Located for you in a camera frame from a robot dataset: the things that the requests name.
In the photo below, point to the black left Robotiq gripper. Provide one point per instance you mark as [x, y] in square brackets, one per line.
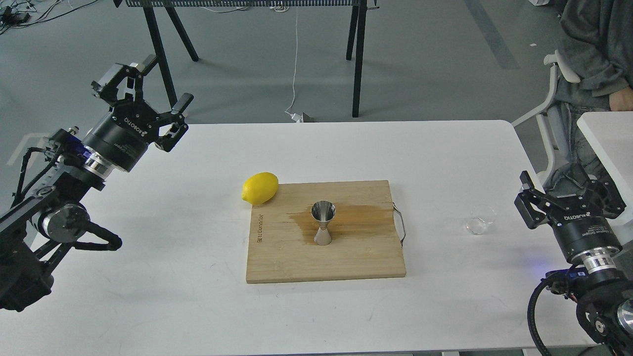
[122, 136]

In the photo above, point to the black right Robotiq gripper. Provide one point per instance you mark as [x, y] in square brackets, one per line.
[578, 225]

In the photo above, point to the small clear glass cup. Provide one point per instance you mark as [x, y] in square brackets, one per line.
[481, 218]

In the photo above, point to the steel cocktail jigger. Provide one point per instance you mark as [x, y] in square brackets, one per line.
[323, 212]

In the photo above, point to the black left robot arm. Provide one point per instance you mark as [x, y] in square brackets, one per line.
[46, 218]

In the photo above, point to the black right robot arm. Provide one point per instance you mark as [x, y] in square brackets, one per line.
[601, 291]

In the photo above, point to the white side table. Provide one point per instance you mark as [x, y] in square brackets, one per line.
[610, 134]

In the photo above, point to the white office chair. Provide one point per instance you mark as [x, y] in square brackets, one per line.
[552, 116]

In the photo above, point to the yellow lemon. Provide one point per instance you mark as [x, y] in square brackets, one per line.
[259, 188]

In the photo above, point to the person in grey clothes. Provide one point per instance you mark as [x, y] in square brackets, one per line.
[596, 42]

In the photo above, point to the bamboo cutting board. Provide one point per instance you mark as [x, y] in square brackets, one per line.
[365, 243]

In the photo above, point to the black metal table frame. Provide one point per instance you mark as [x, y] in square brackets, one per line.
[250, 44]

